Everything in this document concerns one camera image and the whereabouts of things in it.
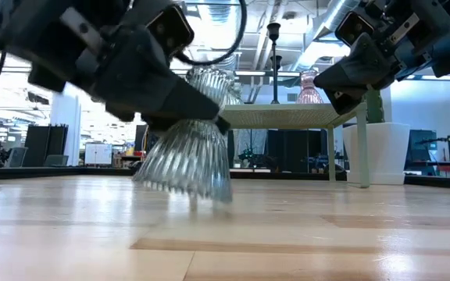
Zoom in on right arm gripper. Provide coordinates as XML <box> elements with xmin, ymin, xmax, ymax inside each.
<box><xmin>312</xmin><ymin>0</ymin><xmax>450</xmax><ymax>116</ymax></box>

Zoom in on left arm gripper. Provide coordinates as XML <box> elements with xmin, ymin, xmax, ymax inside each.
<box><xmin>0</xmin><ymin>0</ymin><xmax>221</xmax><ymax>123</ymax></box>

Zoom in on pink ribbed glass candle holder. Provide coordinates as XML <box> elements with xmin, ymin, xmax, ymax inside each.
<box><xmin>295</xmin><ymin>69</ymin><xmax>325</xmax><ymax>105</ymax></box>

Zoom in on clear ribbed glass candle holder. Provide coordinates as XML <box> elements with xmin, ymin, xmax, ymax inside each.
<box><xmin>132</xmin><ymin>66</ymin><xmax>245</xmax><ymax>204</ymax></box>
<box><xmin>230</xmin><ymin>82</ymin><xmax>245</xmax><ymax>105</ymax></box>

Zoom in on short black metal candlestick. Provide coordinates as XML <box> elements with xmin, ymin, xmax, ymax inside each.
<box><xmin>270</xmin><ymin>55</ymin><xmax>284</xmax><ymax>75</ymax></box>

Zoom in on tall black metal candlestick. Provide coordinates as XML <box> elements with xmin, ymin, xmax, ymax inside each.
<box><xmin>266</xmin><ymin>22</ymin><xmax>282</xmax><ymax>105</ymax></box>

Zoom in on green cactus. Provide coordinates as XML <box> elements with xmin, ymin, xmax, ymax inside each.
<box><xmin>365</xmin><ymin>87</ymin><xmax>385</xmax><ymax>124</ymax></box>

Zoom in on white computer monitor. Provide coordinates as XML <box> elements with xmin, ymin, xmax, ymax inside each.
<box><xmin>84</xmin><ymin>142</ymin><xmax>113</xmax><ymax>165</ymax></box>

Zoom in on beige shelf table with rattan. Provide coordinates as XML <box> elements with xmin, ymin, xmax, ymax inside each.
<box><xmin>219</xmin><ymin>101</ymin><xmax>370</xmax><ymax>189</ymax></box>

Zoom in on white planter pot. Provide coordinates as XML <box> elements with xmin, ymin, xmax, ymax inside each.
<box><xmin>341</xmin><ymin>122</ymin><xmax>411</xmax><ymax>186</ymax></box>

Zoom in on black cabinets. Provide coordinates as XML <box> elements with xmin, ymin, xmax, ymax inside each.
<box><xmin>22</xmin><ymin>124</ymin><xmax>70</xmax><ymax>168</ymax></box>

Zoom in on grey chair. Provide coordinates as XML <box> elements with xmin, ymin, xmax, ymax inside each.
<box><xmin>5</xmin><ymin>147</ymin><xmax>29</xmax><ymax>169</ymax></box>

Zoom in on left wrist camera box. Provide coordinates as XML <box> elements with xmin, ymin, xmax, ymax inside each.
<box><xmin>125</xmin><ymin>0</ymin><xmax>195</xmax><ymax>59</ymax></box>

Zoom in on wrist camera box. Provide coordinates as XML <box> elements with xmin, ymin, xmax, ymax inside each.
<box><xmin>334</xmin><ymin>10</ymin><xmax>377</xmax><ymax>48</ymax></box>
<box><xmin>125</xmin><ymin>0</ymin><xmax>195</xmax><ymax>59</ymax></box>

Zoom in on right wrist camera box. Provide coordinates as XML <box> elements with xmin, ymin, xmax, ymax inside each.
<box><xmin>334</xmin><ymin>10</ymin><xmax>377</xmax><ymax>48</ymax></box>

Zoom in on silver spiral air duct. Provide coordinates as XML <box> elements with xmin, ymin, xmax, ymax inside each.
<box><xmin>289</xmin><ymin>0</ymin><xmax>361</xmax><ymax>73</ymax></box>
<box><xmin>187</xmin><ymin>0</ymin><xmax>245</xmax><ymax>71</ymax></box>

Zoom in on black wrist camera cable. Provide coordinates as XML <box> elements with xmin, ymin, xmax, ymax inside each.
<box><xmin>173</xmin><ymin>0</ymin><xmax>248</xmax><ymax>66</ymax></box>

